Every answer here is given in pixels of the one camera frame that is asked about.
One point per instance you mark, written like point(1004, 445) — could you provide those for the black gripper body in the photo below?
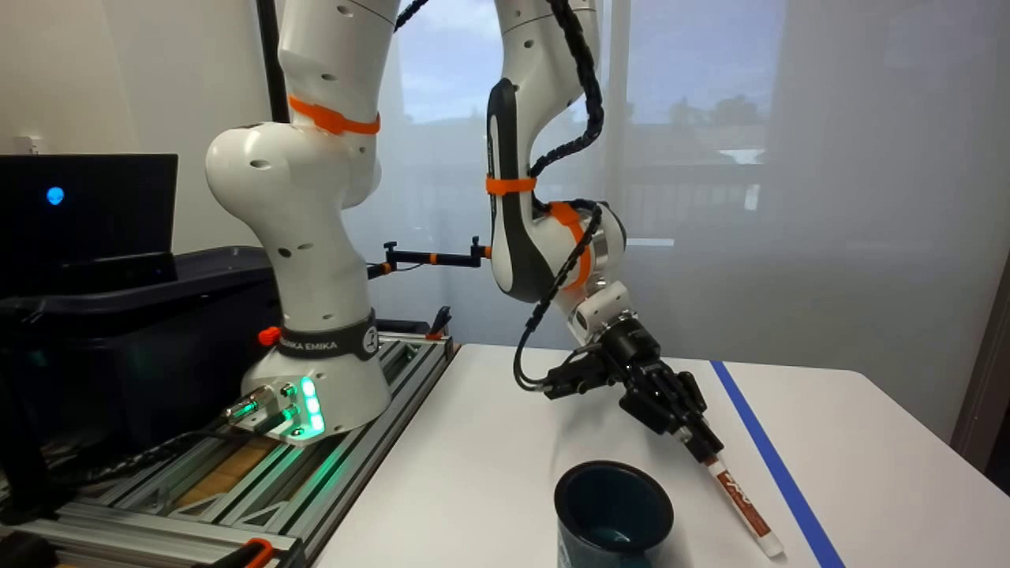
point(650, 379)

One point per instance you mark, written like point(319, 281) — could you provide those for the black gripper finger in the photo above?
point(711, 438)
point(694, 443)

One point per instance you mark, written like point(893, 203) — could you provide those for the orange and white marker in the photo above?
point(747, 509)

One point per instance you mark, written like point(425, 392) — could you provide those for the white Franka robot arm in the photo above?
point(305, 191)

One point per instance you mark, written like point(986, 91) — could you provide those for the dark green mug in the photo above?
point(589, 548)

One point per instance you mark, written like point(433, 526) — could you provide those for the blue tape line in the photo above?
point(774, 458)

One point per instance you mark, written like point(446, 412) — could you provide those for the black and orange clamp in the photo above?
point(439, 322)

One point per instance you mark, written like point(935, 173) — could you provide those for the black storage bin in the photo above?
point(158, 335)

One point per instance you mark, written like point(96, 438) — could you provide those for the black monitor with blue light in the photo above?
point(96, 209)

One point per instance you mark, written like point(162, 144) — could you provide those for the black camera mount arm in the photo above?
point(429, 256)

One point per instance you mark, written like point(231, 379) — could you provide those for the aluminium rail base frame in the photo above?
point(316, 494)

